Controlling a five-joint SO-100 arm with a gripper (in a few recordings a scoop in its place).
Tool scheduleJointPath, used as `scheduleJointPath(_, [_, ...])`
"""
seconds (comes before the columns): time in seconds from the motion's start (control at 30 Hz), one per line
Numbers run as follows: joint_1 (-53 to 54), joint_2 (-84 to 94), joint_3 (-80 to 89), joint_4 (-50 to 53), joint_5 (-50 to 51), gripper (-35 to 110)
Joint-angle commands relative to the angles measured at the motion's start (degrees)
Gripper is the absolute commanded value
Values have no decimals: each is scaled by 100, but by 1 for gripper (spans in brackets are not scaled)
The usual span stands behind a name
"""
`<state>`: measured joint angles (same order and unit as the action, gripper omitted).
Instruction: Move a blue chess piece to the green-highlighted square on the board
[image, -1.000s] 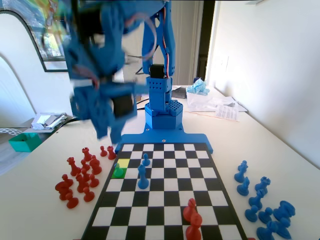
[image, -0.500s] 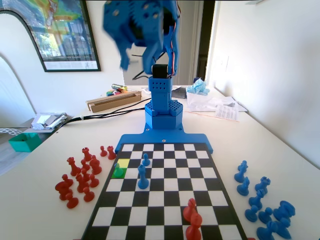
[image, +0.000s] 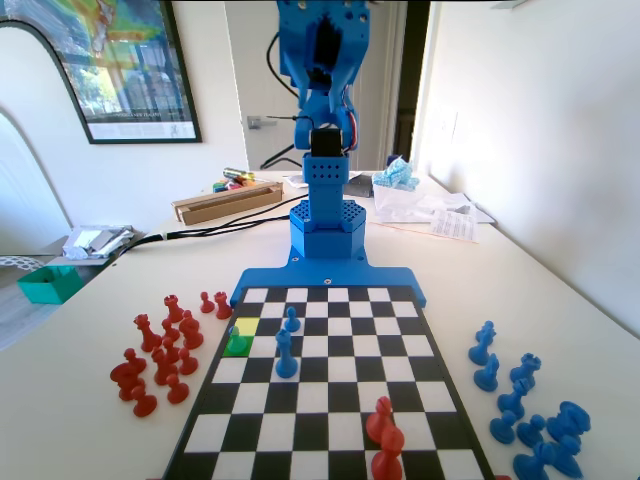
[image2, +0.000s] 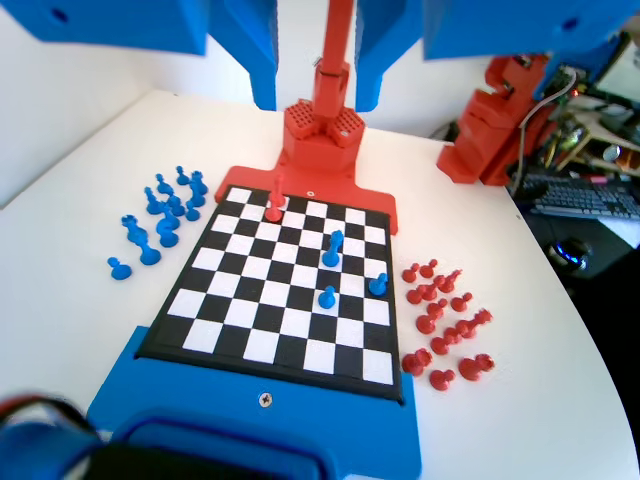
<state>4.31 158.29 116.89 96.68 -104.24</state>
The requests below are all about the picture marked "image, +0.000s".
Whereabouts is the colourful marker set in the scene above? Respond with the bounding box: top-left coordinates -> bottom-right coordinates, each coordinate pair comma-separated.
212,178 -> 251,194

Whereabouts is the printed paper sheet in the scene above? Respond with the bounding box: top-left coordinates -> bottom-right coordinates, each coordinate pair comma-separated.
428,208 -> 482,246

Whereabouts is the red chess bishop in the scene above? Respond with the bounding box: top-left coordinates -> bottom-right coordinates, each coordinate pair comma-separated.
370,427 -> 406,480
364,395 -> 397,444
151,347 -> 179,387

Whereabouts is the blue board mount plate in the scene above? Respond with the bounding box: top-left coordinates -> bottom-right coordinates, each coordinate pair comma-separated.
229,255 -> 430,309

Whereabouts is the grey flat pouch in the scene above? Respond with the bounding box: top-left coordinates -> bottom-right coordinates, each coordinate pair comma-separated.
346,174 -> 376,199

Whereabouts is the white door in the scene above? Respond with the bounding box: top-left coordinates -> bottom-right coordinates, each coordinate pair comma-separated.
224,0 -> 397,174

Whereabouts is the green plastic bin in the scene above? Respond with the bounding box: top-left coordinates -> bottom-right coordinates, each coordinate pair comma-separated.
16,264 -> 84,306

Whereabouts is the red chess queen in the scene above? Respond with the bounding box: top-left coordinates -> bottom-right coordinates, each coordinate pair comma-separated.
133,313 -> 164,354

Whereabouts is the black cable bundle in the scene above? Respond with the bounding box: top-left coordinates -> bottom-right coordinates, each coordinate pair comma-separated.
99,194 -> 304,266

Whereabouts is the red chess rook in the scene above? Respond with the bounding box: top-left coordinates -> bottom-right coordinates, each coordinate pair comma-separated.
163,294 -> 186,324
213,291 -> 234,321

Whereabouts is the clear plastic bag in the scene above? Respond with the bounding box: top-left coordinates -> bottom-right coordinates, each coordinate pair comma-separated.
373,184 -> 442,224

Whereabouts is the white arched panel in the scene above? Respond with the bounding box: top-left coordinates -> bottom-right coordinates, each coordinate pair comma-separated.
0,19 -> 94,256

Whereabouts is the silver foil bag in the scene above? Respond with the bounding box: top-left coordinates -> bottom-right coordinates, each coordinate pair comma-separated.
62,224 -> 136,262

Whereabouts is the black framed poster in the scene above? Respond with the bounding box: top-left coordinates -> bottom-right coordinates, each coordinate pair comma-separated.
0,0 -> 204,146

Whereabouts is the blue chess king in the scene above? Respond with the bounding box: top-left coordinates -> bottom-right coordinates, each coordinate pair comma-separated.
274,329 -> 300,380

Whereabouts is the long brown cardboard box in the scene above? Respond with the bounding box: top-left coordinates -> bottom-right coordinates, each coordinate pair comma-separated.
171,180 -> 285,227

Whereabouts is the black and white chessboard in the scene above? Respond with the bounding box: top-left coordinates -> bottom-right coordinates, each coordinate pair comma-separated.
160,284 -> 499,480

